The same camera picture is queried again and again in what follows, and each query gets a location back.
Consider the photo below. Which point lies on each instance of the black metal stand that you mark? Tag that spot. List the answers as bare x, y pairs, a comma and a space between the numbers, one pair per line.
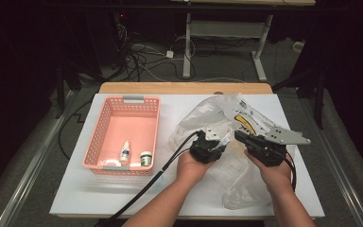
60, 91
319, 101

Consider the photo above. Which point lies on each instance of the aluminium floor rail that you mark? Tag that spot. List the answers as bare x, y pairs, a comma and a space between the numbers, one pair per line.
34, 160
337, 167

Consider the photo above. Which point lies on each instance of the small white dropper bottle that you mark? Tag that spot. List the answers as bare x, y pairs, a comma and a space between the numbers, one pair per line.
125, 153

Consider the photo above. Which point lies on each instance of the pink plastic basket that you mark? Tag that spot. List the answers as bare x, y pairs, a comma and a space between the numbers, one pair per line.
123, 126

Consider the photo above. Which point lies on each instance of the white power adapter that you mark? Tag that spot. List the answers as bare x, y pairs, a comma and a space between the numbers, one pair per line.
169, 54

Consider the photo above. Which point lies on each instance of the wooden table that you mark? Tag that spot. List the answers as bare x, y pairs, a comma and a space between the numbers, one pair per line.
186, 88

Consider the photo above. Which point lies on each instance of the small white green-label jar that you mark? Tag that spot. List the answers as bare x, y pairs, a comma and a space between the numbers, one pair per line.
146, 159

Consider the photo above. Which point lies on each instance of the white table board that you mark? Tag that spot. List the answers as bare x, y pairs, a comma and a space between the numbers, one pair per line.
170, 110

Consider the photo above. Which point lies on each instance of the person's right hand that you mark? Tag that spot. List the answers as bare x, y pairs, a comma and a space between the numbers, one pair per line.
275, 175

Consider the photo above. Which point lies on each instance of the clear smiley plastic bag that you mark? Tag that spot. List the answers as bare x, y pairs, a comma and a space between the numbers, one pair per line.
201, 116

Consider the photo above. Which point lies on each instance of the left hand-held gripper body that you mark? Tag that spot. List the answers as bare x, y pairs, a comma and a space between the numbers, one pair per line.
206, 149

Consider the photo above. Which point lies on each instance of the beige power strip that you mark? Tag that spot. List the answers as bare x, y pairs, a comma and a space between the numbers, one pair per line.
298, 46

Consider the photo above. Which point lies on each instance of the white metal desk frame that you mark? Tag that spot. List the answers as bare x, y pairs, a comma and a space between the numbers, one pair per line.
227, 29

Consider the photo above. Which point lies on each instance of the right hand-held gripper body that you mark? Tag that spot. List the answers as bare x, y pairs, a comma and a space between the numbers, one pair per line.
280, 137

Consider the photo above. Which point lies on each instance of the person's left hand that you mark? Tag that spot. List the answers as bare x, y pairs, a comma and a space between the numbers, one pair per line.
192, 170

